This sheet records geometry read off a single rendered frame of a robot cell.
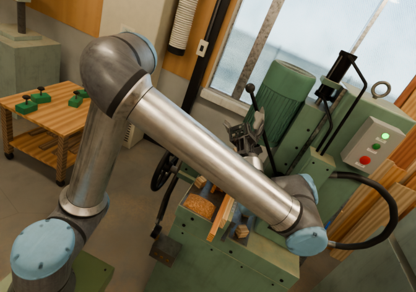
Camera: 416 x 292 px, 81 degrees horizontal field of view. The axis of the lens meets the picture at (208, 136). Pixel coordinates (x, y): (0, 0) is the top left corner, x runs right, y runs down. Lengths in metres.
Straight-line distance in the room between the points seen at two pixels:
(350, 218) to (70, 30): 3.27
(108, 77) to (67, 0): 2.59
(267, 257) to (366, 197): 1.51
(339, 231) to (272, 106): 1.95
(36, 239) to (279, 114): 0.86
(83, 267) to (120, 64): 0.83
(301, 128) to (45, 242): 0.89
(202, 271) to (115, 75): 1.08
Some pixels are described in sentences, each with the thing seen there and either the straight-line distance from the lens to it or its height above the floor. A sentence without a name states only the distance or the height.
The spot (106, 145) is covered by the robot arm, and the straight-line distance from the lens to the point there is 0.72.
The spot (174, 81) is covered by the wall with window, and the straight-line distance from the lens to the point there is 2.51.
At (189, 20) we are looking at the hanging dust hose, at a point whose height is 1.38.
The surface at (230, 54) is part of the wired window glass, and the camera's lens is 2.38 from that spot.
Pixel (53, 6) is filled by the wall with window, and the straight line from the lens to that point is 3.17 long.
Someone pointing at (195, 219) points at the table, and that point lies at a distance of 1.03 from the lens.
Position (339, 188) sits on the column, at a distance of 1.06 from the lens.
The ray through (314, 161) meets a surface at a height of 1.29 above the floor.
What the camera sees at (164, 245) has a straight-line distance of 1.23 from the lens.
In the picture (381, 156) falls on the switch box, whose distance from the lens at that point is 0.94.
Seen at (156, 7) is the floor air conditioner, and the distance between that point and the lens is 2.18.
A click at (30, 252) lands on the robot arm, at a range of 0.86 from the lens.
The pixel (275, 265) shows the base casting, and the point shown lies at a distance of 1.18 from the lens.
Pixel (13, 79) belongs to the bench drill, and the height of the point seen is 0.41.
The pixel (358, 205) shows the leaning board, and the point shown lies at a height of 0.56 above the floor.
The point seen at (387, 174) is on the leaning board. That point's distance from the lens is 2.45.
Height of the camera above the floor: 1.63
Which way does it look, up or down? 29 degrees down
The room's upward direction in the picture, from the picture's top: 23 degrees clockwise
